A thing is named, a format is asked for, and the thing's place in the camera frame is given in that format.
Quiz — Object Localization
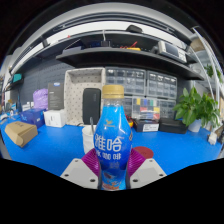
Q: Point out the blue carton box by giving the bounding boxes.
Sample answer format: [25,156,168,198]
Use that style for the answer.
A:
[19,108,46,129]

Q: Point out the clear organizer box coloured parts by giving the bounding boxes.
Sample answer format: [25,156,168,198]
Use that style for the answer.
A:
[131,96,161,121]

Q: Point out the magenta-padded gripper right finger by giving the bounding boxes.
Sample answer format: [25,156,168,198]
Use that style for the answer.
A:
[126,148,167,190]

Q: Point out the teal wall bin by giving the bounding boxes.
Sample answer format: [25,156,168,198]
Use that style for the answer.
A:
[11,73,24,84]

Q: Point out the white oscilloscope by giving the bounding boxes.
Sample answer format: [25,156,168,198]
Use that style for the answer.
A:
[157,40,188,64]

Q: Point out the white perforated tray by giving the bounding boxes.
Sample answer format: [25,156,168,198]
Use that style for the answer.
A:
[63,67,107,127]

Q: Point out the dark wall shelf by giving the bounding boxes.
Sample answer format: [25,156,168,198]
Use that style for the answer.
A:
[55,46,205,81]

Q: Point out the white power adapter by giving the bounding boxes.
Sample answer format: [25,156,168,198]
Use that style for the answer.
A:
[207,131,218,146]

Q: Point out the white carton box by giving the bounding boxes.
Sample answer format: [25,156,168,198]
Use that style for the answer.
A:
[43,108,67,129]

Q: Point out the grey small-parts drawer cabinet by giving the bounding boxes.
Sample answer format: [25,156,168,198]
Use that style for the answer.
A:
[145,70,178,100]
[123,95,134,118]
[159,98,177,119]
[105,67,147,97]

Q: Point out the white mug brown handle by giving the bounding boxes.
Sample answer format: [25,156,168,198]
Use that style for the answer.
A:
[81,124,98,155]

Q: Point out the yellow meter with red cables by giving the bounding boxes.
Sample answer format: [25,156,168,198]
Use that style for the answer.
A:
[121,41,143,52]

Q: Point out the green potted plant white pot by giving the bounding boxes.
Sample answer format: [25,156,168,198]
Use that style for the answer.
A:
[172,86,222,134]

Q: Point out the metal spoon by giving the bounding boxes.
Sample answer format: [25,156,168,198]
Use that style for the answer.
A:
[89,116,95,134]

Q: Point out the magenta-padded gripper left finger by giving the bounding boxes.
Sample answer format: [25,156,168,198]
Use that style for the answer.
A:
[60,148,102,190]

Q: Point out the black overhead camera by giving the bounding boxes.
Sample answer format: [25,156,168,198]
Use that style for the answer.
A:
[125,24,144,34]

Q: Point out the flat round red coaster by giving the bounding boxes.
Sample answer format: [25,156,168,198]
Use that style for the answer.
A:
[133,145,155,160]

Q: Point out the flat black case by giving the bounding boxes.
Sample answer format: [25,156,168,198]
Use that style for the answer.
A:
[158,117,189,135]

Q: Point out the small brown cardboard box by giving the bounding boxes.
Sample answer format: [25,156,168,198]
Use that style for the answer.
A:
[4,120,39,148]

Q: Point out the dark grey upright carton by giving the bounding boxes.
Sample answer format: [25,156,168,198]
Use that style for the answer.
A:
[47,82,65,111]

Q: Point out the white shelf unit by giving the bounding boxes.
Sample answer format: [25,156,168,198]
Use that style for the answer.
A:
[189,26,224,101]

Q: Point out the blue drink bottle gold cap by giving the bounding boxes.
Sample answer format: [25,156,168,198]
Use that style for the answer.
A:
[93,84,133,192]

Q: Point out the black rounded speaker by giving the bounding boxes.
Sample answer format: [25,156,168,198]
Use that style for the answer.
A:
[82,87,102,126]

